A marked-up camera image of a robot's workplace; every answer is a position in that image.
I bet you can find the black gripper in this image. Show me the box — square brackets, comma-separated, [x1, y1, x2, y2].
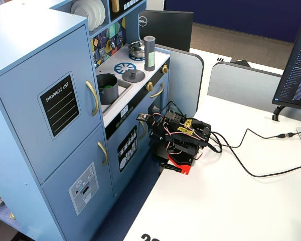
[148, 117, 172, 159]

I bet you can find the gray salt shaker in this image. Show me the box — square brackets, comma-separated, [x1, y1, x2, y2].
[143, 35, 157, 72]

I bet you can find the black table clamp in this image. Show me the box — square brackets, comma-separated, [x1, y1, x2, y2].
[158, 162, 183, 174]

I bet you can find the gray plastic pot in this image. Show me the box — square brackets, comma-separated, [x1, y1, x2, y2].
[96, 73, 119, 105]

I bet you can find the gray pot lid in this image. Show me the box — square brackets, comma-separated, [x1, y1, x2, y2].
[122, 69, 145, 83]

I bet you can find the gray desk divider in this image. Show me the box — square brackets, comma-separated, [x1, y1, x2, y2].
[154, 44, 205, 118]
[207, 61, 301, 124]

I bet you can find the small metal pot with lid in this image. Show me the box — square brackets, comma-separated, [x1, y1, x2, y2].
[128, 41, 145, 59]

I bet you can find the black Dell monitor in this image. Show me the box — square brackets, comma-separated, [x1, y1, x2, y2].
[138, 10, 194, 52]

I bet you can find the black monitor stand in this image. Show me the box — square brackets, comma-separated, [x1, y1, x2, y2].
[271, 105, 286, 122]

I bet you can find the white toy plate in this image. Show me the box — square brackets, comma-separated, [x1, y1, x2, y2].
[85, 0, 100, 28]
[93, 0, 107, 25]
[70, 0, 93, 32]

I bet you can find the blue wooden toy kitchen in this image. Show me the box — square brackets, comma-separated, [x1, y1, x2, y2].
[0, 0, 171, 241]

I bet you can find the monitor with lit screen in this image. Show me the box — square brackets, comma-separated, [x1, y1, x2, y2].
[271, 7, 301, 112]

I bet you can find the red arm base plate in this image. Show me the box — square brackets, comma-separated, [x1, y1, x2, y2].
[167, 153, 193, 176]

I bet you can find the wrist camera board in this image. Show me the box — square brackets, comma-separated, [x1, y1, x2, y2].
[136, 112, 151, 123]

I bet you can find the gold oven handle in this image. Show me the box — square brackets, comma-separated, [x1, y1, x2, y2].
[149, 82, 165, 98]

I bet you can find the short gold freezer handle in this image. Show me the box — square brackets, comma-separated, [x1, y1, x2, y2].
[97, 142, 108, 166]

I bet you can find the long gold fridge handle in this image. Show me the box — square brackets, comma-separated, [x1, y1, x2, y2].
[86, 80, 100, 117]

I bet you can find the thick black cable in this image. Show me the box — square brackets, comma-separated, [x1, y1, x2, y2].
[210, 132, 301, 178]

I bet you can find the black cable with connector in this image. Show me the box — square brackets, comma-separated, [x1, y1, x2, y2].
[212, 128, 298, 154]

